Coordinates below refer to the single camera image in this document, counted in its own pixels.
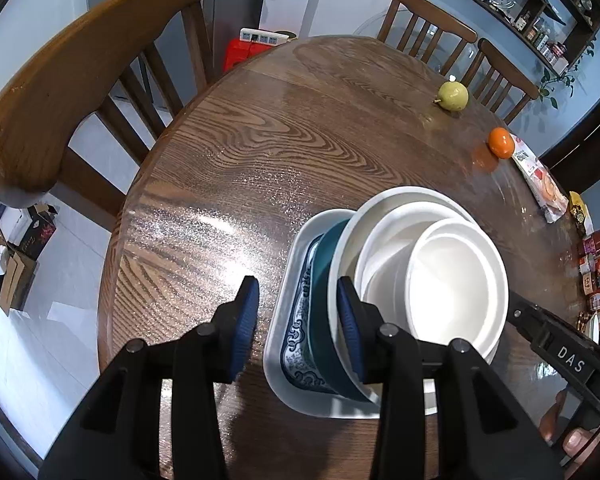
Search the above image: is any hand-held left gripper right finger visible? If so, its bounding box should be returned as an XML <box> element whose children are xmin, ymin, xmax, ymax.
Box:
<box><xmin>336</xmin><ymin>276</ymin><xmax>566</xmax><ymax>480</ymax></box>

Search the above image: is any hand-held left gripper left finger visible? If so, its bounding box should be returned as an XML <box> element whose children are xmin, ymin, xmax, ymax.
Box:
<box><xmin>39</xmin><ymin>275</ymin><xmax>261</xmax><ymax>480</ymax></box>

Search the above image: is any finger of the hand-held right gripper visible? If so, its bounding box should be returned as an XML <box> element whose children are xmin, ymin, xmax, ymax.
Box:
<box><xmin>507</xmin><ymin>290</ymin><xmax>547</xmax><ymax>347</ymax></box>

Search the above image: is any plain blue square plate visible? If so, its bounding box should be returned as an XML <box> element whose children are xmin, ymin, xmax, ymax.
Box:
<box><xmin>302</xmin><ymin>220</ymin><xmax>376</xmax><ymax>403</ymax></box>

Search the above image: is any medium white bowl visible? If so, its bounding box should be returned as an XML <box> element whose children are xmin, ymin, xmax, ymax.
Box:
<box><xmin>354</xmin><ymin>203</ymin><xmax>510</xmax><ymax>366</ymax></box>

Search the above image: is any white straight-sided bowl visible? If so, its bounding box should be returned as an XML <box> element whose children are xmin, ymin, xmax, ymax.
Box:
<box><xmin>406</xmin><ymin>218</ymin><xmax>506</xmax><ymax>356</ymax></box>

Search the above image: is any large white bowl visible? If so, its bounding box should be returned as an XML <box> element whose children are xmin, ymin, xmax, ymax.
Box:
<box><xmin>328</xmin><ymin>186</ymin><xmax>501</xmax><ymax>406</ymax></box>

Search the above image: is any person's right hand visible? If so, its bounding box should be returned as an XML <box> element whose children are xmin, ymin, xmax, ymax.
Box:
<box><xmin>539</xmin><ymin>390</ymin><xmax>600</xmax><ymax>466</ymax></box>

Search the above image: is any yellow snack packet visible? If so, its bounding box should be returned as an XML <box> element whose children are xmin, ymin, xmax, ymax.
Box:
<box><xmin>567</xmin><ymin>191</ymin><xmax>595</xmax><ymax>236</ymax></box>

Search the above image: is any clear snack packet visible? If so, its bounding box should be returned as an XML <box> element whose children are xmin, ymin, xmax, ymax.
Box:
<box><xmin>510</xmin><ymin>134</ymin><xmax>570</xmax><ymax>224</ymax></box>

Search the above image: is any dark brown door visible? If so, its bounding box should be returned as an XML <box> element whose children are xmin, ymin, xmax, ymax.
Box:
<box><xmin>540</xmin><ymin>80</ymin><xmax>600</xmax><ymax>196</ymax></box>

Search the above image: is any orange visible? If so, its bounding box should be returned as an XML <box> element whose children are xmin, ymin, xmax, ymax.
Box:
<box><xmin>488</xmin><ymin>127</ymin><xmax>516</xmax><ymax>160</ymax></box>

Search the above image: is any green pear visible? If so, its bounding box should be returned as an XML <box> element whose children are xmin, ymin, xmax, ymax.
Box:
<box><xmin>433</xmin><ymin>80</ymin><xmax>469</xmax><ymax>113</ymax></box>

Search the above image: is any small trailing vine plant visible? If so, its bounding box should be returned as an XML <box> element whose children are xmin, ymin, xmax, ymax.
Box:
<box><xmin>537</xmin><ymin>25</ymin><xmax>600</xmax><ymax>108</ymax></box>

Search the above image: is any wooden slat-back chair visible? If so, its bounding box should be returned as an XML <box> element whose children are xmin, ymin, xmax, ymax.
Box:
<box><xmin>377</xmin><ymin>0</ymin><xmax>478</xmax><ymax>78</ymax></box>
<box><xmin>462</xmin><ymin>38</ymin><xmax>540</xmax><ymax>123</ymax></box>

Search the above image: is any red plastic stool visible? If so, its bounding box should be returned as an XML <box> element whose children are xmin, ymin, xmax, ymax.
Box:
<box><xmin>223</xmin><ymin>37</ymin><xmax>276</xmax><ymax>73</ymax></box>

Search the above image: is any white power strip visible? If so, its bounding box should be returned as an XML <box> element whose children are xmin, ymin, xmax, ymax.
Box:
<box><xmin>240</xmin><ymin>28</ymin><xmax>297</xmax><ymax>46</ymax></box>

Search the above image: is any row of shelf bottles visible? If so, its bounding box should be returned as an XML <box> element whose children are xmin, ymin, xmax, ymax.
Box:
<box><xmin>430</xmin><ymin>0</ymin><xmax>596</xmax><ymax>68</ymax></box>

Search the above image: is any wooden chair with curved back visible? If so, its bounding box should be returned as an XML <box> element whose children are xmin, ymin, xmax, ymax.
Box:
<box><xmin>0</xmin><ymin>0</ymin><xmax>216</xmax><ymax>233</ymax></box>

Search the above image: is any dark wooden wall shelf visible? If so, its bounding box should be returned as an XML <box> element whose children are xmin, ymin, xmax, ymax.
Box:
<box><xmin>410</xmin><ymin>0</ymin><xmax>600</xmax><ymax>78</ymax></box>

